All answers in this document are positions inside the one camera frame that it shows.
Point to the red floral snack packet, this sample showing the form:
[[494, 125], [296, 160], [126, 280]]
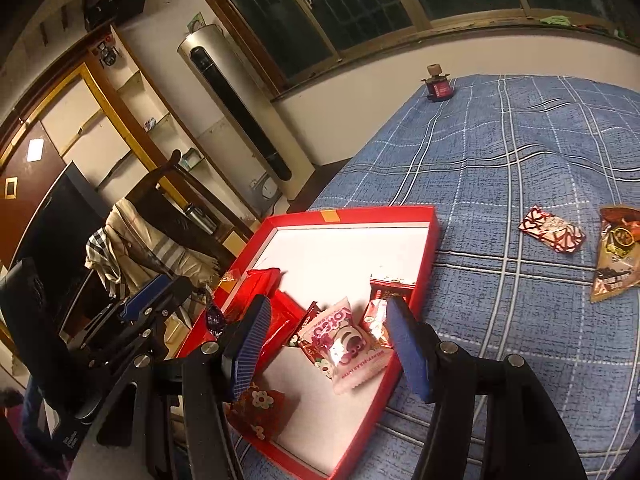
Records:
[[260, 410]]

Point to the red white print snack packet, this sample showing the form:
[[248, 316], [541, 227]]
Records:
[[382, 305]]

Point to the small dark purple candy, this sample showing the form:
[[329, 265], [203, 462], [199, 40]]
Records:
[[216, 317]]

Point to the brown snack packet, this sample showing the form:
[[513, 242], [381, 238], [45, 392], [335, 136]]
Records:
[[617, 255]]

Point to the dark wooden chair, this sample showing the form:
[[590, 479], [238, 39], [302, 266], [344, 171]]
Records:
[[170, 200]]

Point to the red heart pattern packet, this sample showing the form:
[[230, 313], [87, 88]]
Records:
[[550, 227]]

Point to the green item on sill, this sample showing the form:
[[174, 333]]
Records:
[[554, 20]]

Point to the shiny red snack packet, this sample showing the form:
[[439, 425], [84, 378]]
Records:
[[262, 285], [286, 322]]

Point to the pink white snack packet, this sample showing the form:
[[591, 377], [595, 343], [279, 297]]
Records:
[[345, 345]]

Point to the red gift box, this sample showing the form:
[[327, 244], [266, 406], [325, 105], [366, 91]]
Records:
[[345, 255]]

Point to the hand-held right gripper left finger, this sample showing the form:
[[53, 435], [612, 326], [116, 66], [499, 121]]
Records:
[[248, 350]]

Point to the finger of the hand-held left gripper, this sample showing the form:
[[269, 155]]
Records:
[[147, 297], [145, 340]]

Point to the wooden shelf cabinet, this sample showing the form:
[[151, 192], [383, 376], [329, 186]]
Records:
[[110, 125]]

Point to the black case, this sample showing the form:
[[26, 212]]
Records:
[[112, 7]]

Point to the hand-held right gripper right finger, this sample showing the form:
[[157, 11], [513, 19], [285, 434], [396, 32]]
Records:
[[410, 350]]

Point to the small dark red packet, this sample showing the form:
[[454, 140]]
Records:
[[306, 322]]

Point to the steel thermos cup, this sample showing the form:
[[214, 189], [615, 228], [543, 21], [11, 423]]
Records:
[[200, 217]]

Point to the beige striped cloth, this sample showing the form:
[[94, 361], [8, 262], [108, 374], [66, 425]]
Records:
[[130, 240]]

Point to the black television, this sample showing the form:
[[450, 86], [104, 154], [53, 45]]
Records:
[[65, 220]]

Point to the tower air conditioner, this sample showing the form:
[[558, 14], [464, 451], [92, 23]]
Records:
[[235, 110]]

